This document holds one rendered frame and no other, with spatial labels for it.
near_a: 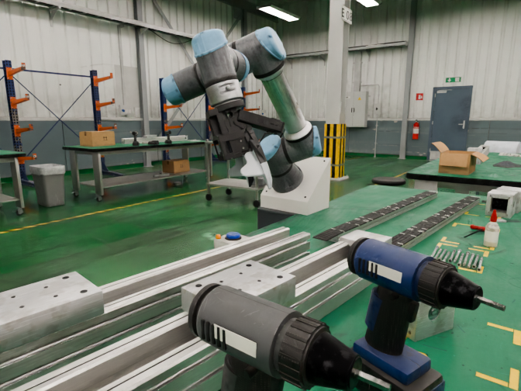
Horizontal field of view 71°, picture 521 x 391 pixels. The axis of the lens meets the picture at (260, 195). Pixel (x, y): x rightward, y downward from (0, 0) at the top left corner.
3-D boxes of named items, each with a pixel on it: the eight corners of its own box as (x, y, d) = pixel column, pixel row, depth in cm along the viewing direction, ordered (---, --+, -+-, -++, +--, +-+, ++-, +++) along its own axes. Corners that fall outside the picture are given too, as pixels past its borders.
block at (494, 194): (483, 209, 161) (486, 188, 159) (514, 213, 154) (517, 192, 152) (477, 213, 154) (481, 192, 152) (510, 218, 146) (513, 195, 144)
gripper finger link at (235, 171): (228, 185, 92) (223, 155, 85) (250, 178, 93) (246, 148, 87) (232, 192, 89) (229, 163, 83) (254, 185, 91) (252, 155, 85)
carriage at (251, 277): (250, 292, 71) (250, 259, 70) (295, 312, 64) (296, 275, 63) (182, 325, 60) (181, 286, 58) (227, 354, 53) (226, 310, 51)
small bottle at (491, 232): (498, 246, 114) (504, 209, 112) (494, 248, 112) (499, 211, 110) (485, 243, 117) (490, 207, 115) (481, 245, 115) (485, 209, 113)
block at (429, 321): (405, 302, 79) (408, 261, 77) (453, 328, 69) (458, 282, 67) (370, 312, 75) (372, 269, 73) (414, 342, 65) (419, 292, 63)
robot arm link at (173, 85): (209, 53, 132) (150, 73, 89) (236, 40, 128) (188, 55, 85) (223, 84, 136) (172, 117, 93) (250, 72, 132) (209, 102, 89)
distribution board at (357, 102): (341, 154, 1256) (343, 86, 1210) (378, 157, 1181) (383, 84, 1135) (337, 155, 1234) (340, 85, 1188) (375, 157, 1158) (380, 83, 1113)
